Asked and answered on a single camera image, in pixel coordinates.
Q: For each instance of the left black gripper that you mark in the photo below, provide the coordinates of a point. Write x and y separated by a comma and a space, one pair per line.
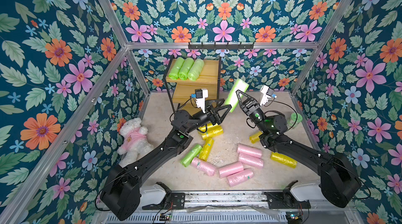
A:
210, 112

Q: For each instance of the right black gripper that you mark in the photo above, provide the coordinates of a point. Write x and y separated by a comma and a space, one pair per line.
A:
248, 109

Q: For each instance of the green roll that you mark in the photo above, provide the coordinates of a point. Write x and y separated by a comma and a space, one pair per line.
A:
232, 98
185, 68
195, 70

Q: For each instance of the wooden three-tier shelf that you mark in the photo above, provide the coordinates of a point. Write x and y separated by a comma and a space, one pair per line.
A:
179, 91

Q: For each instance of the green roll diagonal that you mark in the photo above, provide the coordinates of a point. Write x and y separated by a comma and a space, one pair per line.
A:
188, 158
174, 71

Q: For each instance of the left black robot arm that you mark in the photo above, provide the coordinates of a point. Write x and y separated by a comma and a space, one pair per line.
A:
121, 192

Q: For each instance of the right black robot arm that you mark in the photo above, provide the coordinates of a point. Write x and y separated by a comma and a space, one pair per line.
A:
339, 181

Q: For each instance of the yellow roll top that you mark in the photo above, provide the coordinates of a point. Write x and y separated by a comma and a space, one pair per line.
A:
205, 127

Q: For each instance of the yellow roll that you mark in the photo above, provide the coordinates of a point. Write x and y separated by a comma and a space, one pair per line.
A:
282, 159
212, 132
205, 127

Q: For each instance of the yellow roll right diagonal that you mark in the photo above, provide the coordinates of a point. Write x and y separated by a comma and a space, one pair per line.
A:
255, 137

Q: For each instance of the yellow roll diagonal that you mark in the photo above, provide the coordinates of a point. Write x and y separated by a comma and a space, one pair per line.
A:
255, 137
206, 149

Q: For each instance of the yellow roll diagonal middle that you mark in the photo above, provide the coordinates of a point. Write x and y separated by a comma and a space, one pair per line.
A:
206, 149

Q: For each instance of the green lidded jar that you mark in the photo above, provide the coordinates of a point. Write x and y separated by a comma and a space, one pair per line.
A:
294, 120

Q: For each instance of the pink roll upper right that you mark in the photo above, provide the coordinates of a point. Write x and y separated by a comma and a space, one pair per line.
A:
251, 151

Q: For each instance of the pink roll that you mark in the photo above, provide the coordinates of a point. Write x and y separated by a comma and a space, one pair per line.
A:
250, 160
230, 169
240, 177
203, 166
251, 151

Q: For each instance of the pink roll left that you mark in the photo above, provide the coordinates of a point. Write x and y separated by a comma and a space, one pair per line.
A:
203, 166

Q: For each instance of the pink roll centre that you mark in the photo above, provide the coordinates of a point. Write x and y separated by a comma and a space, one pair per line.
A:
230, 169

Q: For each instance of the pink roll middle right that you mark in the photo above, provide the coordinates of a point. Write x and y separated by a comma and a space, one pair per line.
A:
250, 160

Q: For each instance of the pink roll bottom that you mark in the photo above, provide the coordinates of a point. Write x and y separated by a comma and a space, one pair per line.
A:
240, 177

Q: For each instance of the yellow roll far right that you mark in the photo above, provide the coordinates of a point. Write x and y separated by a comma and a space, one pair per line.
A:
282, 159

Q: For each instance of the white plush toy pink shirt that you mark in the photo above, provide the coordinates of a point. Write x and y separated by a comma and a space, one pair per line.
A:
135, 144

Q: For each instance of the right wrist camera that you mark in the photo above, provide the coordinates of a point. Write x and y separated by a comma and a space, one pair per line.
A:
267, 95

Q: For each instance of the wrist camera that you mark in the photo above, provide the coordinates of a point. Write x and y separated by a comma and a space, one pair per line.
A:
267, 95
200, 96

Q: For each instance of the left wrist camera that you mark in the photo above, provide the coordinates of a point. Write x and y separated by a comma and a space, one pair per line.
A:
200, 96

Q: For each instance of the black wall hook rail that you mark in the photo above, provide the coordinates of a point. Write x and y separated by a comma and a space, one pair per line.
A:
220, 46

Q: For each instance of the aluminium front rail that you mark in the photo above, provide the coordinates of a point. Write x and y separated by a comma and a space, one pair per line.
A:
248, 199

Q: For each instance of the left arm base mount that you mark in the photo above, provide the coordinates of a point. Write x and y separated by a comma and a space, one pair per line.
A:
156, 196

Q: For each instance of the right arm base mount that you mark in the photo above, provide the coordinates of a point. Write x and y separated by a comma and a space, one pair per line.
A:
285, 200

